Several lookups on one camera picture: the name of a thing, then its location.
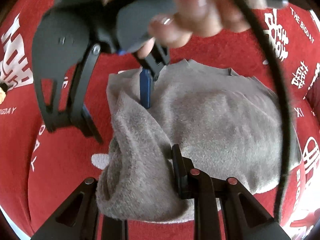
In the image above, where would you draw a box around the grey fleece small garment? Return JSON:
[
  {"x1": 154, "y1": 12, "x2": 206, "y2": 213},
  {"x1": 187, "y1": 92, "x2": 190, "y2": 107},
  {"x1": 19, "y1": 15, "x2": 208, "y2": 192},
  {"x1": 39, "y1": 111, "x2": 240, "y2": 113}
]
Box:
[{"x1": 95, "y1": 58, "x2": 302, "y2": 223}]

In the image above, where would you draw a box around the right hand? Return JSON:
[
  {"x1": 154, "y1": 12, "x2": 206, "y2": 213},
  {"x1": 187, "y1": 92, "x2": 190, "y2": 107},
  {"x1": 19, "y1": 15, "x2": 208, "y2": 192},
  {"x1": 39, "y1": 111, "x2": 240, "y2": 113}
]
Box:
[{"x1": 100, "y1": 0, "x2": 268, "y2": 60}]

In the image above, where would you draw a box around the red printed bed blanket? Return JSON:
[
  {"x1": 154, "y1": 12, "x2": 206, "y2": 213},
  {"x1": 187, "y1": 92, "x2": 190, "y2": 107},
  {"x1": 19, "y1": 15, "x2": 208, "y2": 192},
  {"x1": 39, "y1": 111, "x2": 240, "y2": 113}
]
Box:
[{"x1": 1, "y1": 0, "x2": 319, "y2": 236}]

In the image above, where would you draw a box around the black cable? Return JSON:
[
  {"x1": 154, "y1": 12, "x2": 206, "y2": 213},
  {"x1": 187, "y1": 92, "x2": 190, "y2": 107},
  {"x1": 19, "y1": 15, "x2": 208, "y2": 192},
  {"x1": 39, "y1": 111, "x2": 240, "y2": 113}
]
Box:
[{"x1": 222, "y1": 0, "x2": 295, "y2": 223}]

